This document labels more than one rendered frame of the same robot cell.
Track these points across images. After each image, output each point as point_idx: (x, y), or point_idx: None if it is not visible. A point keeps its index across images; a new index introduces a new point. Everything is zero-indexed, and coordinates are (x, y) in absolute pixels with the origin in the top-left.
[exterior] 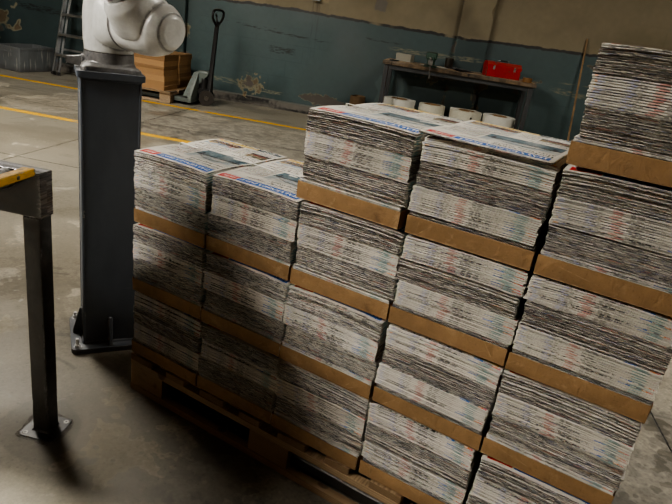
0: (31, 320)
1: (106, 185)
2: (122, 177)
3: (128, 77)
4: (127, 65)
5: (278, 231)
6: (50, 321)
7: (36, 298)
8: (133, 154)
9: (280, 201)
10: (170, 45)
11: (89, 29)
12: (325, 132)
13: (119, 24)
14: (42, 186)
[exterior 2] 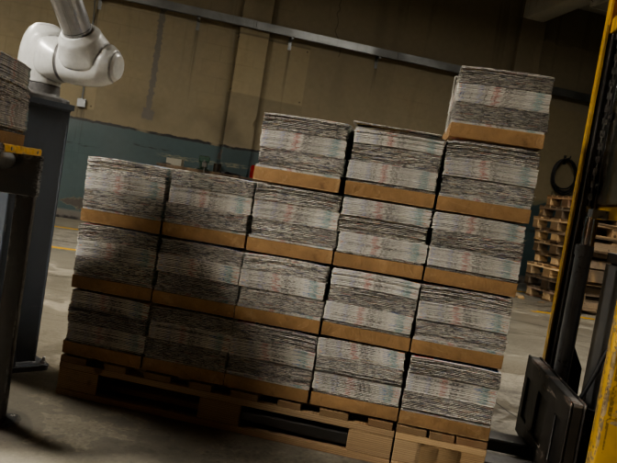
0: (5, 298)
1: None
2: (43, 194)
3: (61, 105)
4: (58, 95)
5: (234, 208)
6: (20, 300)
7: (16, 274)
8: (55, 174)
9: (238, 184)
10: (115, 76)
11: (29, 62)
12: (278, 129)
13: (74, 55)
14: (39, 168)
